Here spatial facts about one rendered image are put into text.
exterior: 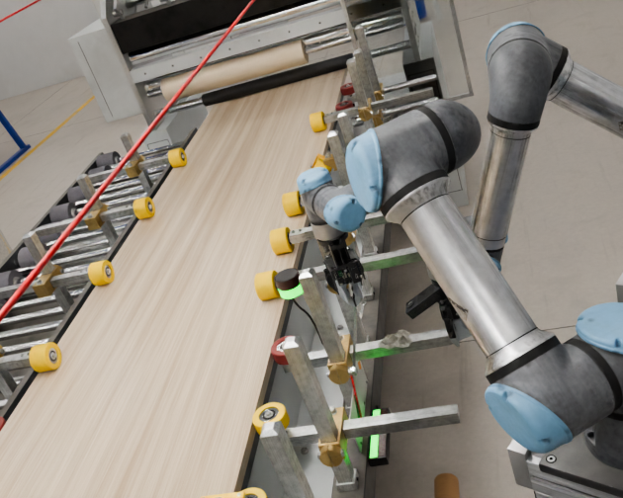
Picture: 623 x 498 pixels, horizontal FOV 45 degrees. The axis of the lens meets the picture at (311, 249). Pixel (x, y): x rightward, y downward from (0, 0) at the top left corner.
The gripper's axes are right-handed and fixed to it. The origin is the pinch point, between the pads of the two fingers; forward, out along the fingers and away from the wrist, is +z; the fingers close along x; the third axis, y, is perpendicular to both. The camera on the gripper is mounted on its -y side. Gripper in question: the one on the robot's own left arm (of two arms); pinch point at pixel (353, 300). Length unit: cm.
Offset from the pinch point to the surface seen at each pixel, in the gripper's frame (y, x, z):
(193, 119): -297, -29, 26
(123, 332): -48, -64, 11
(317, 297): 1.8, -7.9, -5.4
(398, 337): 1.9, 7.2, 13.5
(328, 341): 1.4, -9.0, 7.4
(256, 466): 15.7, -35.4, 22.8
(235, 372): -6.4, -33.4, 11.0
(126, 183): -207, -68, 20
